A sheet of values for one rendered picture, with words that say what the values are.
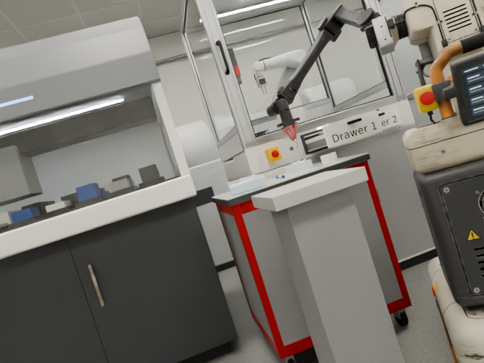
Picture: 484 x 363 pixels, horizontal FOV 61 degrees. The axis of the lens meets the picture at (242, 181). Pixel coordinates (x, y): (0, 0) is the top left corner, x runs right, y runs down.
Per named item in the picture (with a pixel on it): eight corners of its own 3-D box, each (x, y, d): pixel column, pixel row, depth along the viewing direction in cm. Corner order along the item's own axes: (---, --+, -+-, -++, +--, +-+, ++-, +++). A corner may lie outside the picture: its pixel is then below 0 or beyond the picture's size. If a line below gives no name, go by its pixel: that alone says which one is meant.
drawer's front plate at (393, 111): (402, 123, 236) (397, 105, 236) (358, 137, 231) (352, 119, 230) (400, 124, 238) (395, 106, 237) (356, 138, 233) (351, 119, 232)
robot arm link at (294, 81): (328, 15, 194) (344, 29, 198) (322, 16, 199) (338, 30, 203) (277, 92, 197) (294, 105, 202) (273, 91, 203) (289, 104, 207)
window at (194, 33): (238, 124, 225) (190, -28, 222) (238, 124, 225) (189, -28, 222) (219, 142, 310) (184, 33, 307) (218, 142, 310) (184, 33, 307)
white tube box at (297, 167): (312, 166, 194) (310, 158, 194) (298, 171, 191) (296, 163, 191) (300, 169, 206) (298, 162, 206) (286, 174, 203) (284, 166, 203)
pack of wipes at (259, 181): (266, 184, 173) (263, 173, 173) (267, 185, 164) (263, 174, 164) (232, 194, 174) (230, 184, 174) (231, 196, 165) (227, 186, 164)
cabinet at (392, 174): (456, 251, 242) (417, 122, 239) (297, 315, 224) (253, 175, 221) (376, 234, 336) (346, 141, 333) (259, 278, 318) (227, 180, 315)
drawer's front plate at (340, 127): (383, 131, 199) (377, 109, 199) (329, 148, 194) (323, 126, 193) (381, 131, 201) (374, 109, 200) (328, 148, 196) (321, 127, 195)
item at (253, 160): (415, 122, 239) (408, 99, 239) (252, 175, 221) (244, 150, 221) (346, 141, 333) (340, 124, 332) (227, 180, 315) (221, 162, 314)
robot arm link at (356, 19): (336, -1, 196) (351, 13, 200) (317, 24, 200) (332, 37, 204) (375, 8, 157) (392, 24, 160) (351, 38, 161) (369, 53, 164)
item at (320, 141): (377, 130, 200) (374, 117, 200) (330, 145, 196) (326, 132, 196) (343, 140, 240) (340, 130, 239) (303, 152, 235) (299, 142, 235)
